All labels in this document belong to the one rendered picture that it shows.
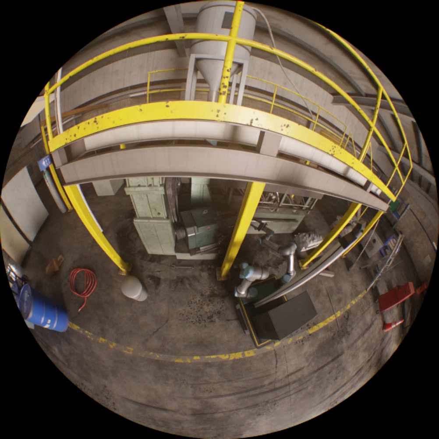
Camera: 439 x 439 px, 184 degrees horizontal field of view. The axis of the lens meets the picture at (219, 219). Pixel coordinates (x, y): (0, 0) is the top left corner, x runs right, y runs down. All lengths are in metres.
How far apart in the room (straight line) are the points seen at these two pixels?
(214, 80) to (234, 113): 1.08
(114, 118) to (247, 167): 0.91
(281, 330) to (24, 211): 6.33
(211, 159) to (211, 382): 2.52
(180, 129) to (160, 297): 2.13
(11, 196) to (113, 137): 4.57
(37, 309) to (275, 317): 3.14
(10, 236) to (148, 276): 4.83
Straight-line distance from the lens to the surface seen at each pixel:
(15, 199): 5.61
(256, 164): 0.96
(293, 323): 1.55
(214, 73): 1.79
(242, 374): 2.33
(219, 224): 1.79
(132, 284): 2.00
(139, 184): 1.61
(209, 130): 1.27
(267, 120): 0.85
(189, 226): 1.70
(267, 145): 0.90
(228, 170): 0.93
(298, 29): 4.67
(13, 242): 5.73
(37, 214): 5.91
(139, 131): 1.39
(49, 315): 2.95
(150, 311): 2.23
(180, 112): 0.79
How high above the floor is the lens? 2.11
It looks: 45 degrees down
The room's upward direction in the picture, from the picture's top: 10 degrees clockwise
